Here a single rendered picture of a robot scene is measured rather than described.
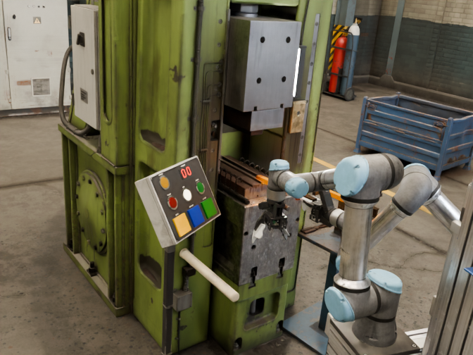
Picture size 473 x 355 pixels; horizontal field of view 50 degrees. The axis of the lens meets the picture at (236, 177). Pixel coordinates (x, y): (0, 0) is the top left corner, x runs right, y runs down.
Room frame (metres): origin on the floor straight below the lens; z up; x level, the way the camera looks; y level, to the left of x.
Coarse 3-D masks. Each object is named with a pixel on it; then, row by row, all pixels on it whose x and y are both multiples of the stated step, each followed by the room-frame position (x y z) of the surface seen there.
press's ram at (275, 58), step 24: (240, 24) 2.32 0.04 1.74; (264, 24) 2.31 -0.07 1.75; (288, 24) 2.40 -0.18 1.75; (240, 48) 2.31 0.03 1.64; (264, 48) 2.32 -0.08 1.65; (288, 48) 2.41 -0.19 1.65; (240, 72) 2.30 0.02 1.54; (264, 72) 2.33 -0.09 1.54; (288, 72) 2.42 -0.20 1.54; (240, 96) 2.29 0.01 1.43; (264, 96) 2.33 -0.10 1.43; (288, 96) 2.43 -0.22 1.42
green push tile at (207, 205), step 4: (204, 200) 1.98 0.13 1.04; (208, 200) 1.99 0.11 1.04; (212, 200) 2.01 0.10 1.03; (204, 204) 1.96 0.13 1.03; (208, 204) 1.98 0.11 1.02; (212, 204) 2.00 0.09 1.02; (204, 208) 1.94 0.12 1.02; (208, 208) 1.96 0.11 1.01; (212, 208) 1.98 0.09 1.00; (204, 212) 1.94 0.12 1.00; (208, 212) 1.95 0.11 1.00; (212, 212) 1.97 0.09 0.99; (216, 212) 1.99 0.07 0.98; (208, 216) 1.94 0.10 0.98
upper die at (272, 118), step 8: (224, 104) 2.47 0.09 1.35; (224, 112) 2.47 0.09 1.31; (232, 112) 2.41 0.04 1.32; (240, 112) 2.36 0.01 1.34; (248, 112) 2.31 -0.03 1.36; (256, 112) 2.31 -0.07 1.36; (264, 112) 2.34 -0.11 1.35; (272, 112) 2.37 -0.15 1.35; (280, 112) 2.40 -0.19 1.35; (232, 120) 2.41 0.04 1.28; (240, 120) 2.36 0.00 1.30; (248, 120) 2.31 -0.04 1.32; (256, 120) 2.31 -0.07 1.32; (264, 120) 2.34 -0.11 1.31; (272, 120) 2.38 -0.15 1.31; (280, 120) 2.41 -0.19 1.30; (248, 128) 2.30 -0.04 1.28; (256, 128) 2.32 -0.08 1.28; (264, 128) 2.35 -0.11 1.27
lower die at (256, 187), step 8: (232, 160) 2.67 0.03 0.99; (232, 168) 2.54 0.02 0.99; (248, 168) 2.55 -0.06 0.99; (224, 176) 2.44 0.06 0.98; (232, 176) 2.45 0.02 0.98; (240, 176) 2.43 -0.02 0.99; (248, 176) 2.43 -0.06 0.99; (232, 184) 2.38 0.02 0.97; (240, 184) 2.35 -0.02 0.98; (248, 184) 2.35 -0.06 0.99; (256, 184) 2.34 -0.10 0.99; (264, 184) 2.37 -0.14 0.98; (240, 192) 2.32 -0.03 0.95; (248, 192) 2.31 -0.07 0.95; (256, 192) 2.34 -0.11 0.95; (264, 192) 2.37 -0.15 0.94
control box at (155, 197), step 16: (192, 160) 2.05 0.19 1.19; (160, 176) 1.84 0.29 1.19; (176, 176) 1.92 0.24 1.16; (192, 176) 2.00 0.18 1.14; (144, 192) 1.80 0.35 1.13; (160, 192) 1.80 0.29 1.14; (176, 192) 1.87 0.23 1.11; (192, 192) 1.94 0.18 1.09; (208, 192) 2.03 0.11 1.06; (160, 208) 1.76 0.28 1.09; (176, 208) 1.82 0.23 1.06; (160, 224) 1.76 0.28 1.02; (160, 240) 1.76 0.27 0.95; (176, 240) 1.73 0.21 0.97
